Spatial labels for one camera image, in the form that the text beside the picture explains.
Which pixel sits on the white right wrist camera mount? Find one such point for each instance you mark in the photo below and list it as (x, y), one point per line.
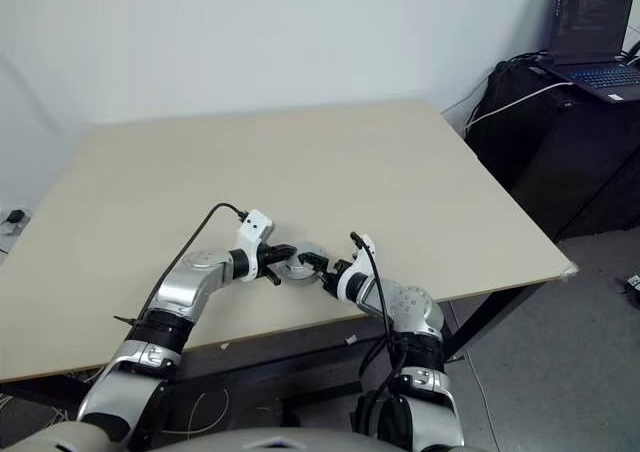
(350, 272)

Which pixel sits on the black power adapter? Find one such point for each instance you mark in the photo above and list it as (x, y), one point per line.
(16, 216)

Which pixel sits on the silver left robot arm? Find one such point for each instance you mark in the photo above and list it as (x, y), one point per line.
(195, 282)

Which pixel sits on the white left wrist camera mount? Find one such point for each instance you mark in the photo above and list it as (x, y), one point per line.
(255, 224)

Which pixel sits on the black open laptop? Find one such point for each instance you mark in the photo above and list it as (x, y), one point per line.
(590, 27)

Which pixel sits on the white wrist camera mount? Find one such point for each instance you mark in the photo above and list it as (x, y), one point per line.
(350, 272)
(255, 224)

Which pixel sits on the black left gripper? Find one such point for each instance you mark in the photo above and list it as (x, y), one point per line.
(267, 259)

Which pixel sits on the black cabinet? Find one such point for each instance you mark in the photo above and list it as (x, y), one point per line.
(550, 162)

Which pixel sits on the small black floor device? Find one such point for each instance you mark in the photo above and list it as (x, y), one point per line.
(632, 289)

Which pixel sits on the grey robot torso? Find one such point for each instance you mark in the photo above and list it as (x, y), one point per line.
(250, 439)

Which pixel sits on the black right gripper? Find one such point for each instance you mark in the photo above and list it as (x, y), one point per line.
(337, 271)

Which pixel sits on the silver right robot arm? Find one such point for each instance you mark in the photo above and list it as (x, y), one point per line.
(410, 307)

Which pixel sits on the black table frame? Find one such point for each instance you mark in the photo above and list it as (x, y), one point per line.
(280, 367)

